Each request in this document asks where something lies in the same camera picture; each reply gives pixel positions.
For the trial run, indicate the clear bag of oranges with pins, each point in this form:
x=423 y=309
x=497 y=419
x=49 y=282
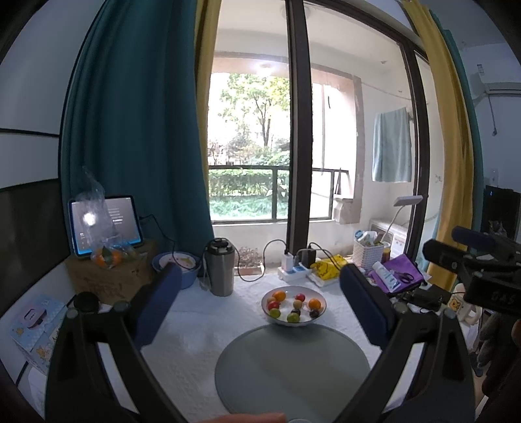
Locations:
x=106 y=256

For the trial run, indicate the white power strip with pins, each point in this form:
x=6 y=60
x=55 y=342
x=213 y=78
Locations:
x=291 y=274

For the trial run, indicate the yellow plastic bag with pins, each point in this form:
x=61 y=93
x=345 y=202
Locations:
x=327 y=268

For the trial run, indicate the white tube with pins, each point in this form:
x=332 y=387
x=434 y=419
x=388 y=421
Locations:
x=384 y=274

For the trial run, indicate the black charger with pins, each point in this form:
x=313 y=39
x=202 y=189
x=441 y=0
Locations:
x=308 y=257

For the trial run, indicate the white bear mug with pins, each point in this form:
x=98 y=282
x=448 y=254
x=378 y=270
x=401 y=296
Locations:
x=462 y=303

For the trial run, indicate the cardboard box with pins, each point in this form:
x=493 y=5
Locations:
x=110 y=280

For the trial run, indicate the orange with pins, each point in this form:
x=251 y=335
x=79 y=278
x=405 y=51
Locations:
x=279 y=294
x=314 y=304

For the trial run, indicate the dry potted plant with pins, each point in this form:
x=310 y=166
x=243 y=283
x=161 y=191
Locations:
x=249 y=256

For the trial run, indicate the light blue towel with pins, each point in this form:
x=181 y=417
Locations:
x=392 y=146

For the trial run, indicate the person's left hand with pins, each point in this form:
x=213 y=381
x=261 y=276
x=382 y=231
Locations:
x=248 y=419

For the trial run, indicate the black scissors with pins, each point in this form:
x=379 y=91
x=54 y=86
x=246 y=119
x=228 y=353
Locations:
x=407 y=277

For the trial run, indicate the white air conditioner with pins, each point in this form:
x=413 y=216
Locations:
x=500 y=87

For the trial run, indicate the white textured tablecloth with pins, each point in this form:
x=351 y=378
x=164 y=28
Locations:
x=195 y=345

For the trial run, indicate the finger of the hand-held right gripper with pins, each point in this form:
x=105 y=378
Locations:
x=443 y=254
x=476 y=239

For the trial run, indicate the grey-green round tray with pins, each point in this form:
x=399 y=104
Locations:
x=293 y=366

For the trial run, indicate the yellow curtain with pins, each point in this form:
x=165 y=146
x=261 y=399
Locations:
x=443 y=101
x=203 y=81

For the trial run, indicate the black balcony railing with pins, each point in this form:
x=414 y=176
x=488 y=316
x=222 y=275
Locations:
x=244 y=167

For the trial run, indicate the purple pouch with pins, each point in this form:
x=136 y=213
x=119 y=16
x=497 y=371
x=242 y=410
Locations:
x=403 y=263

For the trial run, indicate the green lime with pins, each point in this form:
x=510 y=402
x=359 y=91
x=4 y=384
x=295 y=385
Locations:
x=292 y=317
x=275 y=313

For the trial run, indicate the stainless steel tumbler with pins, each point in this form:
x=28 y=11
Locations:
x=219 y=268

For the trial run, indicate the blue bottle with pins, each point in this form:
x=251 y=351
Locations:
x=360 y=235

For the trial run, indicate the tablet computer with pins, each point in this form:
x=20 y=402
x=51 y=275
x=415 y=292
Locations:
x=118 y=223

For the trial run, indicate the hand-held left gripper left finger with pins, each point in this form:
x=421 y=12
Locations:
x=163 y=301

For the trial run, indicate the white round plate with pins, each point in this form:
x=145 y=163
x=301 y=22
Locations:
x=289 y=289

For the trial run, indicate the black device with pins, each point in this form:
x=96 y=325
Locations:
x=427 y=295

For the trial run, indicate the white charger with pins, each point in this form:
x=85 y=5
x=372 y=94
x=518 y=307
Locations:
x=288 y=261

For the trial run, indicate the white desk lamp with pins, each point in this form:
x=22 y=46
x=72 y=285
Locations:
x=407 y=200

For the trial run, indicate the teal curtain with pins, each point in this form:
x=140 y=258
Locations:
x=470 y=122
x=134 y=122

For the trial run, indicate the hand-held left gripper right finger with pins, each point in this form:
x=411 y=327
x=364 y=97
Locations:
x=362 y=301

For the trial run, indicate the black computer tower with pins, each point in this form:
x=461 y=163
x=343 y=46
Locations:
x=502 y=207

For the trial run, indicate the light blue printed box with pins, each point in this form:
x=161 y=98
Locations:
x=32 y=329

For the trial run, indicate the blue plastic bowl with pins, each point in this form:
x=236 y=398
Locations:
x=187 y=276

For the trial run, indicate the stack of white papers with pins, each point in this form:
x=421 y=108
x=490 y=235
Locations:
x=321 y=281

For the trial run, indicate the white woven basket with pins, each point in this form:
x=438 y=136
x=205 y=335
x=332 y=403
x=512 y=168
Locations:
x=368 y=255

